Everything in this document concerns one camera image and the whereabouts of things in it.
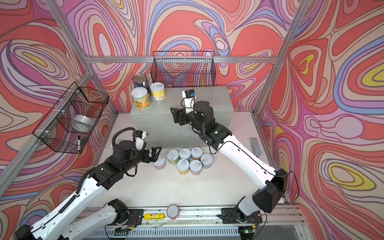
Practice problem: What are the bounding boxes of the yellow can centre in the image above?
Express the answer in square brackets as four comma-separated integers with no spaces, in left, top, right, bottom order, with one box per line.
[177,159,190,175]

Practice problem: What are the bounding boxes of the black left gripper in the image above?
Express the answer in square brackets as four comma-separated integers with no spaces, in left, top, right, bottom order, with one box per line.
[120,143,162,176]

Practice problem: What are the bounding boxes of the yellow green can plastic lid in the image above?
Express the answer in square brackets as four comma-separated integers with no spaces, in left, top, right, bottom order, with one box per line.
[131,87,150,110]

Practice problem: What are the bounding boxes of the black wire basket back wall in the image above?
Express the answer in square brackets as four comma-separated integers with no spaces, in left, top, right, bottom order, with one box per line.
[151,50,216,88]

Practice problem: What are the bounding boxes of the pink can fruit print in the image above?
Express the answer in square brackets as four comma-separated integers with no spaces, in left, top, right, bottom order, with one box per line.
[190,160,203,176]

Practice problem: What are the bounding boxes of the orange pink can pull tab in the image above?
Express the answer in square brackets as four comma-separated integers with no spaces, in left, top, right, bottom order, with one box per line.
[191,147,203,161]

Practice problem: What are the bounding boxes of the teal can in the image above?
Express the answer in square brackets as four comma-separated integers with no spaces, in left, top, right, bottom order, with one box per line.
[200,154,213,169]

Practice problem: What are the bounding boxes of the dark blue tin can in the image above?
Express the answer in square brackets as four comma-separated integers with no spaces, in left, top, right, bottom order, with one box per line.
[132,75,151,96]

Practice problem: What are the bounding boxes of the white roll in basket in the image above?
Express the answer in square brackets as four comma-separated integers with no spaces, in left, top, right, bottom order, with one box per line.
[70,115,95,134]

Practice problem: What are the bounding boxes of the teal can pull tab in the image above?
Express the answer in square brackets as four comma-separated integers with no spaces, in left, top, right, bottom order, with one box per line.
[179,148,192,162]

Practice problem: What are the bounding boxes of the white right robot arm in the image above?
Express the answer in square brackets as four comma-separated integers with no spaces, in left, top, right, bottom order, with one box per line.
[171,101,289,223]

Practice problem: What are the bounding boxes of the pink can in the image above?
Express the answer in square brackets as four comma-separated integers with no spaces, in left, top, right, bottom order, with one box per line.
[154,155,166,170]

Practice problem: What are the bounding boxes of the grey metal cabinet box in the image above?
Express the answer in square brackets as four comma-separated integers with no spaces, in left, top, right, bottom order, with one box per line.
[131,87,234,149]

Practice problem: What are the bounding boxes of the black wire basket left wall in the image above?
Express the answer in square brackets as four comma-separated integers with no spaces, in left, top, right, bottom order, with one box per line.
[33,83,109,154]

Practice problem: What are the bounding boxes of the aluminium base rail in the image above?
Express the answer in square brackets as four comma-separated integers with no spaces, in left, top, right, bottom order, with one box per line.
[50,205,313,240]

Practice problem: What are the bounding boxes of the black wire basket wall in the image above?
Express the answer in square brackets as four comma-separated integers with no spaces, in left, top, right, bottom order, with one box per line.
[33,83,109,154]
[151,50,216,88]

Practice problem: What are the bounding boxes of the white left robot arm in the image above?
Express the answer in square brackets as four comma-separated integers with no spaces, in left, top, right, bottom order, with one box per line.
[15,138,158,240]

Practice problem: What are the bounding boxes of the green can pull tab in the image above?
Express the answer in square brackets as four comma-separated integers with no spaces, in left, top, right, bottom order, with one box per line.
[167,149,180,165]

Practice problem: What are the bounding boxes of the black marker in basket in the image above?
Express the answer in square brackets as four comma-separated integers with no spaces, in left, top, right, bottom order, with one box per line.
[77,135,82,154]

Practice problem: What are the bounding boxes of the yellow can pull tab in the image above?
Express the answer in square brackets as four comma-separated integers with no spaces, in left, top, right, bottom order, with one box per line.
[150,83,166,101]

